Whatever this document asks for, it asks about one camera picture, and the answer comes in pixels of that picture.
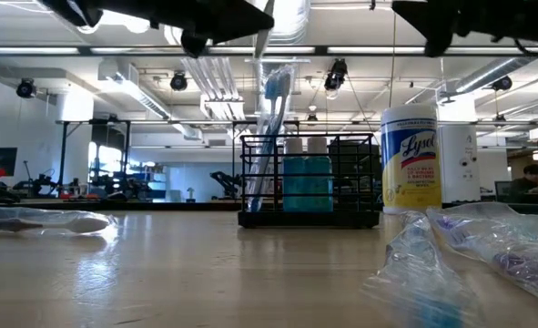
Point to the silver spiral duct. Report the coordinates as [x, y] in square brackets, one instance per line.
[487, 75]

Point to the blue toothbrush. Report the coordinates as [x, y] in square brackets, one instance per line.
[274, 86]
[285, 84]
[425, 314]

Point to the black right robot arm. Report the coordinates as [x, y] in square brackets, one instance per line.
[532, 18]

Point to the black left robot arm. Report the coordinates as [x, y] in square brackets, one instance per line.
[82, 11]

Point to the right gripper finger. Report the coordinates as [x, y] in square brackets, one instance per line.
[421, 9]
[425, 26]

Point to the black ceiling spotlight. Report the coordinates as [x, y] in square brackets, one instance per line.
[337, 73]
[179, 82]
[503, 83]
[25, 89]

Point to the black background robot arm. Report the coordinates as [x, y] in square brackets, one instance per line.
[223, 178]

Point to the purple toothbrush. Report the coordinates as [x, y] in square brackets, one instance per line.
[86, 224]
[519, 266]

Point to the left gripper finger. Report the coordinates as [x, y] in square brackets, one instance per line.
[232, 31]
[232, 11]

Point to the white rectangular duct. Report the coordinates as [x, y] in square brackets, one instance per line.
[132, 89]

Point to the Lysol wipes canister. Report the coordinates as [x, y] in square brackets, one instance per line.
[409, 159]

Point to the white round column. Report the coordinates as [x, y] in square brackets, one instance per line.
[459, 159]

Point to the person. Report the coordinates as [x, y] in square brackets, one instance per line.
[530, 184]

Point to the black ceiling light rail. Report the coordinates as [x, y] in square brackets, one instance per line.
[321, 50]

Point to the black metal stand frame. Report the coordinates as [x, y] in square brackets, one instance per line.
[63, 155]

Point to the teal mouthwash bottle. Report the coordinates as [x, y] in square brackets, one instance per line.
[294, 182]
[319, 182]

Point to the green toothbrush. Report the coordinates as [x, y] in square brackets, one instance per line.
[261, 43]

